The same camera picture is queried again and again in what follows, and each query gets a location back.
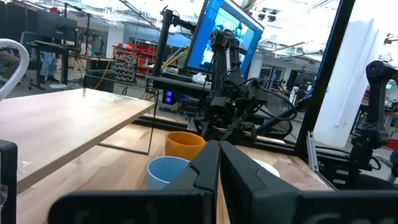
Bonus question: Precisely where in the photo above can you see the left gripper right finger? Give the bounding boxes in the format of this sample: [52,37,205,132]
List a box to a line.
[220,141,398,224]

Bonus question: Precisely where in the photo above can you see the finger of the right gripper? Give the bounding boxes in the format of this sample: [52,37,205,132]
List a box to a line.
[233,129,247,146]
[222,129,235,146]

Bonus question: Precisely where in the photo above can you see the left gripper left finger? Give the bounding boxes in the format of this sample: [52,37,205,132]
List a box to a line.
[48,139,220,224]

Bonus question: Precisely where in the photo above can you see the light blue mug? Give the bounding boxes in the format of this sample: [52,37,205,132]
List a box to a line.
[145,156,192,191]

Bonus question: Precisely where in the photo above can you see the orange cup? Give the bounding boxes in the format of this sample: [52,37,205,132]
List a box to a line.
[164,131,207,162]

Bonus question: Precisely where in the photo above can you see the blue white floral mug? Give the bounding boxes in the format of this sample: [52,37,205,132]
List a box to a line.
[0,38,30,102]

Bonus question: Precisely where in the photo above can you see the wooden shelf with black legs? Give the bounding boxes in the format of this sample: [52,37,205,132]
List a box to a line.
[0,88,157,224]

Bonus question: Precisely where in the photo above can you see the white crumpled paper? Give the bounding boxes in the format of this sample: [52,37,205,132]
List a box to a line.
[192,72,208,85]

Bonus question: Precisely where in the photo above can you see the black computer desk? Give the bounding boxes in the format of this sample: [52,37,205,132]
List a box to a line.
[145,72,218,102]

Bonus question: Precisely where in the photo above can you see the black box purple lights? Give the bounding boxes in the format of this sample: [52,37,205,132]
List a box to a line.
[161,90,177,106]

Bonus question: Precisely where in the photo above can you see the black control box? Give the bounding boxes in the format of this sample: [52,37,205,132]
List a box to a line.
[316,151,363,191]

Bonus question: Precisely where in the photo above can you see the monitor with blue screen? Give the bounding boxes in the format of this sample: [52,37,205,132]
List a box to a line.
[184,0,266,79]

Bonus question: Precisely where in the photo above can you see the black monitor pole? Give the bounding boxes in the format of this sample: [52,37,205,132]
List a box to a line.
[151,8,197,78]

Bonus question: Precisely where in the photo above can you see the red storage shelves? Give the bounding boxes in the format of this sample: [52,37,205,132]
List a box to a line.
[112,39,160,78]

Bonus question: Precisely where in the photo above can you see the grey parts rack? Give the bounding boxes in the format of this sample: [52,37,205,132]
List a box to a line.
[111,52,138,84]

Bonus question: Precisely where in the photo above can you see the black cabinet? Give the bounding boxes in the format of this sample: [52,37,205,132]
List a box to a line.
[83,60,116,93]

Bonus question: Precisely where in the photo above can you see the person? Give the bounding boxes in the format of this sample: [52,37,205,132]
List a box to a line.
[39,6,62,84]

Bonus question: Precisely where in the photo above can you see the black standing desk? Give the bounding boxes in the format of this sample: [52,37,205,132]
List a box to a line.
[25,39,80,93]

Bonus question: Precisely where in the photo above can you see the black monitor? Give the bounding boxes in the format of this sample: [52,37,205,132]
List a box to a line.
[35,10,78,42]

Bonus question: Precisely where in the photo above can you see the silver metal bracket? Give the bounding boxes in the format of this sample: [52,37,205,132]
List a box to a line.
[306,130,322,174]

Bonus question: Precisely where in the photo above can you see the black table frame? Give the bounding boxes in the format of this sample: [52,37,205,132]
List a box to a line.
[133,0,357,191]

